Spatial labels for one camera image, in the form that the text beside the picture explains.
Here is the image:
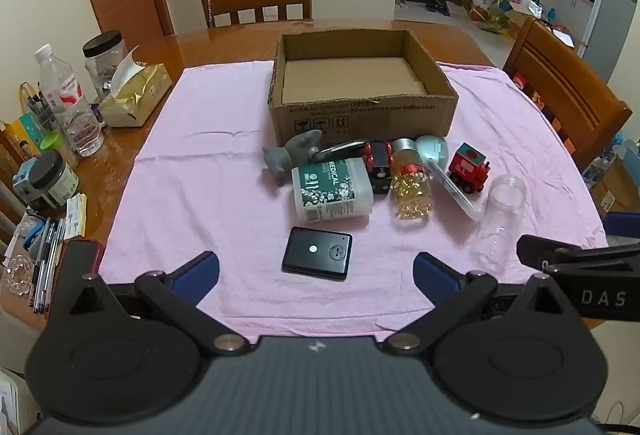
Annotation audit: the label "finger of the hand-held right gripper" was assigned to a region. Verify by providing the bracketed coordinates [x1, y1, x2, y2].
[602, 212, 640, 238]
[516, 235, 640, 272]

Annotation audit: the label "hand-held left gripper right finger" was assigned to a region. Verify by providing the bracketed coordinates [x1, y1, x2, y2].
[382, 251, 576, 358]

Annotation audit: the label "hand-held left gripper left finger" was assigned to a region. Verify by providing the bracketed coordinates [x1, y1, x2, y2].
[65, 251, 251, 358]

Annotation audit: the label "clear plastic jar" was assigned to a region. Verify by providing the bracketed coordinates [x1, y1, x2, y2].
[470, 175, 527, 266]

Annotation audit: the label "clear plastic case red label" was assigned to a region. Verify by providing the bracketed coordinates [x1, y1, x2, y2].
[427, 157, 488, 222]

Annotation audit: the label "red toy train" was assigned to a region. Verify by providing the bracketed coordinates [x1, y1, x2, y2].
[446, 143, 492, 193]

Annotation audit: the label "black device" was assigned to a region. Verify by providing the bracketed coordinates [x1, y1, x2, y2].
[281, 226, 354, 282]

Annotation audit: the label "white bottle green label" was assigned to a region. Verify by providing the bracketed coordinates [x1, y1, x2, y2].
[291, 157, 375, 223]

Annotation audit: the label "grey shark toy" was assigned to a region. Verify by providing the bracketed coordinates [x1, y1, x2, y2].
[263, 130, 323, 187]

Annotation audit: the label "cardboard box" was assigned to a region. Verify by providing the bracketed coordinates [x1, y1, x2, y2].
[267, 29, 460, 146]

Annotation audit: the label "cardboard carton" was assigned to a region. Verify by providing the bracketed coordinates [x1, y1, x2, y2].
[590, 155, 640, 216]

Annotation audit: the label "capsule jar silver lid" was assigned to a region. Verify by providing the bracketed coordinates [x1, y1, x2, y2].
[390, 138, 433, 221]

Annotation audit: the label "pink towel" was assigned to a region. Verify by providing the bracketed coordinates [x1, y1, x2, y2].
[97, 60, 608, 343]

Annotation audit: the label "dark red case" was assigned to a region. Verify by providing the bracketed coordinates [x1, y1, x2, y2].
[47, 239, 106, 316]

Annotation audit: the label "black toy car red wheels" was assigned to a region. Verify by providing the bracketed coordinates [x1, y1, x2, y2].
[363, 141, 394, 196]

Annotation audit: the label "pale teal mouse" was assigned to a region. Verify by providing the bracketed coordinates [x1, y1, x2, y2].
[416, 135, 450, 168]

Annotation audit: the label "white card pack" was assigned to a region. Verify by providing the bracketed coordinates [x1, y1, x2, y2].
[64, 194, 88, 241]

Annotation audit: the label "red printed packets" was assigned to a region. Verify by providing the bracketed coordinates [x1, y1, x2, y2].
[512, 72, 563, 136]

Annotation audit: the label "bundle of pens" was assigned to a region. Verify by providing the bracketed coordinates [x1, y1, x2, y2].
[27, 217, 68, 314]

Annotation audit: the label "dark jar black lid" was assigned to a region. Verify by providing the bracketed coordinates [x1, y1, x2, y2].
[30, 150, 80, 210]

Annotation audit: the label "glass ashtray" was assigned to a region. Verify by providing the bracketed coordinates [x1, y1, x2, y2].
[5, 254, 36, 297]

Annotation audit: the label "gold tissue pack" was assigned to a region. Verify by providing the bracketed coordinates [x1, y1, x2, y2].
[98, 46, 173, 128]

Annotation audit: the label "grey refrigerator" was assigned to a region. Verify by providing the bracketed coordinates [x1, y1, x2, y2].
[577, 0, 638, 83]

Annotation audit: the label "green cup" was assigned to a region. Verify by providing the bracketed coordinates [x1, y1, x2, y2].
[40, 131, 77, 166]

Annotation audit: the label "clear water bottle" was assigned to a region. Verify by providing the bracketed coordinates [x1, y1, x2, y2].
[34, 44, 105, 157]

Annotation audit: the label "pen holder with pens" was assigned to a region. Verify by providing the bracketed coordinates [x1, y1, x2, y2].
[19, 82, 66, 150]

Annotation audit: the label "colourful paper box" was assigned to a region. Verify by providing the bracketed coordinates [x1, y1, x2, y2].
[0, 115, 42, 166]

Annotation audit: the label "clear jar black lid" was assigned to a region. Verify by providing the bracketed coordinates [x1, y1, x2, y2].
[82, 30, 126, 100]

